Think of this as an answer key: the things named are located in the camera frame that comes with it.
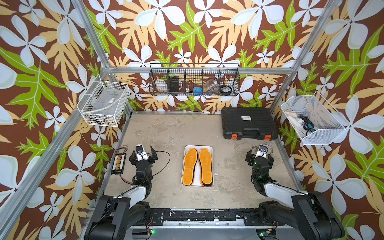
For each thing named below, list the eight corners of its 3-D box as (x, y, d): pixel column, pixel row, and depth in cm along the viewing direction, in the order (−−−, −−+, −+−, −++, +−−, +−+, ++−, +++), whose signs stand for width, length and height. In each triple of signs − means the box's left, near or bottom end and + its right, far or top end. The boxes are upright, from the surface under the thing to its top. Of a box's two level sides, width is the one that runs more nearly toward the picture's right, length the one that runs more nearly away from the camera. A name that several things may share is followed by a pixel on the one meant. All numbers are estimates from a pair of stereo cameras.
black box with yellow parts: (112, 175, 91) (110, 173, 89) (116, 155, 99) (114, 153, 97) (124, 173, 91) (122, 172, 90) (126, 154, 100) (125, 152, 98)
